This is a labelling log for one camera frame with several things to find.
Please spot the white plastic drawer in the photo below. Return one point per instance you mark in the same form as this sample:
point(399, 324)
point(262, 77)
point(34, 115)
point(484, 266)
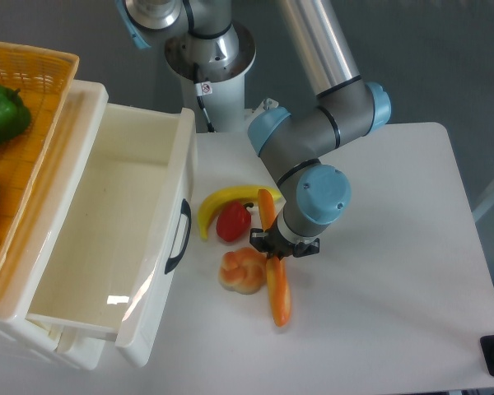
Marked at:
point(109, 274)

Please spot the yellow plastic banana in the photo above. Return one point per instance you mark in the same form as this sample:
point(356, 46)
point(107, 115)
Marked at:
point(213, 204)

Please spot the orange woven basket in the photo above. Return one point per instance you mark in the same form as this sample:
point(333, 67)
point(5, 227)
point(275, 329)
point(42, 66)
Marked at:
point(43, 77)

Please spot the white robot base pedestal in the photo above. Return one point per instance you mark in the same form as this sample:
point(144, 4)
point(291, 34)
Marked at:
point(211, 73)

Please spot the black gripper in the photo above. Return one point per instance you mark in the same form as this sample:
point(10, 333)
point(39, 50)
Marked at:
point(280, 242)

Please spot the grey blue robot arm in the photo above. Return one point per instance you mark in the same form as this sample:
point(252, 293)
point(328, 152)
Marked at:
point(348, 108)

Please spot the red plastic bell pepper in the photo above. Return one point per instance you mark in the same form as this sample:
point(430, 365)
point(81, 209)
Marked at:
point(234, 220)

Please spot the long orange baguette bread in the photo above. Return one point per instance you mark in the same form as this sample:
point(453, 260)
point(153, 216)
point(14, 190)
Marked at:
point(279, 292)

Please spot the round knotted bread roll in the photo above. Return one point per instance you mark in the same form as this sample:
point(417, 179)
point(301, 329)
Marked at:
point(243, 271)

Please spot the white plastic drawer cabinet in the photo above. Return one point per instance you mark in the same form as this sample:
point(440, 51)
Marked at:
point(25, 255)

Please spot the green plastic bell pepper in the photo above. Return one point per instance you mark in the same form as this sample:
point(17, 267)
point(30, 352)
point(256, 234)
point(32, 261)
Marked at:
point(15, 117)

